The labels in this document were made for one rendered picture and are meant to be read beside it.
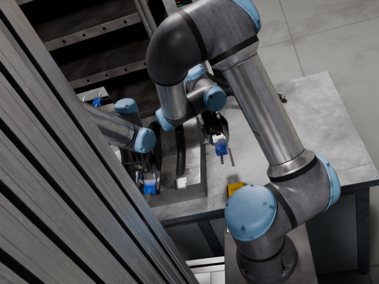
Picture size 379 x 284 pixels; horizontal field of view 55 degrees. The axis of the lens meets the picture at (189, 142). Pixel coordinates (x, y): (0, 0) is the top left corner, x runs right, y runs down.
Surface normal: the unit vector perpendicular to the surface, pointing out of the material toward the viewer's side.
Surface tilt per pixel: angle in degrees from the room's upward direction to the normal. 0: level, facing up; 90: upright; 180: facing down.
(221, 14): 53
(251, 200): 7
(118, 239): 90
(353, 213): 90
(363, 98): 0
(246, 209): 7
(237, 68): 64
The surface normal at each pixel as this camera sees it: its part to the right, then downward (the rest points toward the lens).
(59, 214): 0.95, -0.20
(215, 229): -0.01, 0.68
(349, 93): -0.31, -0.70
